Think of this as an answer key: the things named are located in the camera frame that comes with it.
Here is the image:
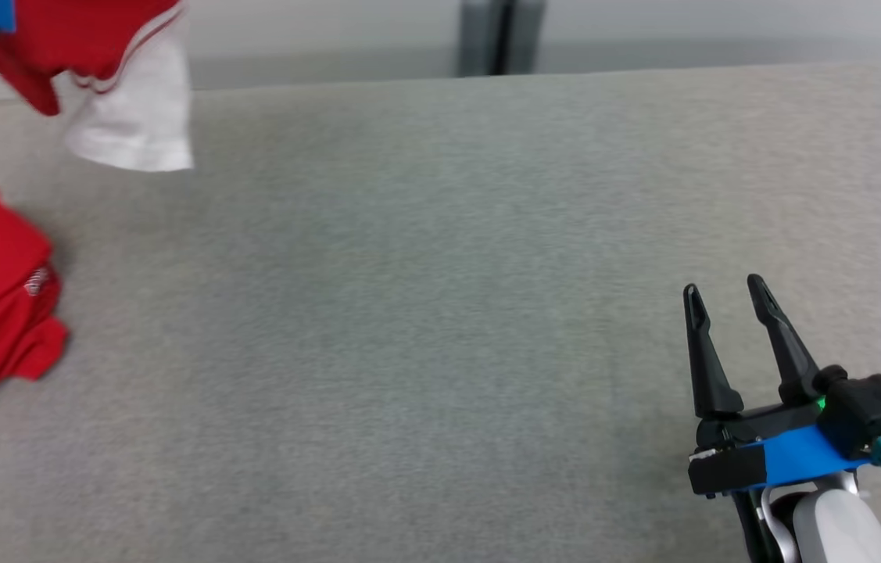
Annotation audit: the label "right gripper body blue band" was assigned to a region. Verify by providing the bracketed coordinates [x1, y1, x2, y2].
[688, 399, 875, 497]

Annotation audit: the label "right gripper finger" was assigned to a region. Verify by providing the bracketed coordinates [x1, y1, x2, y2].
[747, 274, 822, 406]
[682, 284, 744, 419]

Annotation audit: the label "red jersey with white sleeves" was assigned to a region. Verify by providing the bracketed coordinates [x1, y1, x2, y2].
[0, 0, 195, 173]

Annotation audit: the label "red shorts with white trim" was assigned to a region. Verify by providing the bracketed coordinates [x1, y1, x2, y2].
[0, 185, 70, 401]

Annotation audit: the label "grey wall post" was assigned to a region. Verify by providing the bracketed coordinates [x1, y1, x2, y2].
[457, 0, 546, 77]

